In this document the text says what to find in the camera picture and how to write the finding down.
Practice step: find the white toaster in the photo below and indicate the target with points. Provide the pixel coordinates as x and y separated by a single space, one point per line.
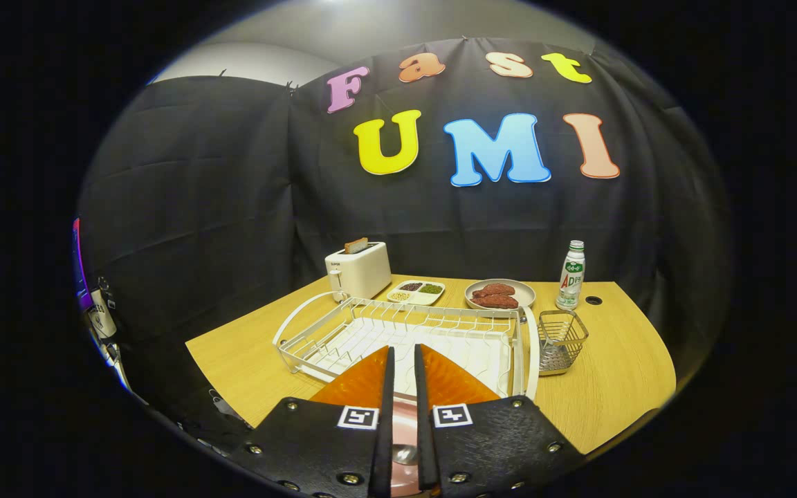
364 273

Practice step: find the red meat piece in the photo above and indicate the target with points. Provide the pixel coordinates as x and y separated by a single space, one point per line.
495 302
494 290

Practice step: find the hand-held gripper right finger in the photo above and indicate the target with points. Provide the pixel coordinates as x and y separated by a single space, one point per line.
502 449

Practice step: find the purple lit screen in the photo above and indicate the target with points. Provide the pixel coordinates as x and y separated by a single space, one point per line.
79 263

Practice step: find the white drip tray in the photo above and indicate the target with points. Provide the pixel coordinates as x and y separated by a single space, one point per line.
481 360

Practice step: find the pink plate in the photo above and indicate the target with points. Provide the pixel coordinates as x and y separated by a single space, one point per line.
405 422

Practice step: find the white drink bottle green cap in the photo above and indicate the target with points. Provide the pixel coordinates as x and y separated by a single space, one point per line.
571 277

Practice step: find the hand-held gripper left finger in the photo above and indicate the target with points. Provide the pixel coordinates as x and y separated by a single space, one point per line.
315 449

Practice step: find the white printed cup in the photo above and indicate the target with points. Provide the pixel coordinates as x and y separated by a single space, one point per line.
102 318

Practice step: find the beige plate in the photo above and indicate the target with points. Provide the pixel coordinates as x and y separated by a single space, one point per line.
524 296

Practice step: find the black backdrop cloth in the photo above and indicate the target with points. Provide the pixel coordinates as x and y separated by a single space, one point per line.
232 207

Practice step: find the white divided dish with beans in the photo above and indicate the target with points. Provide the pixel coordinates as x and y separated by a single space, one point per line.
433 299

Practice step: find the brown bread slice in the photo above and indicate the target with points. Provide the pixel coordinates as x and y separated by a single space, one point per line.
355 245

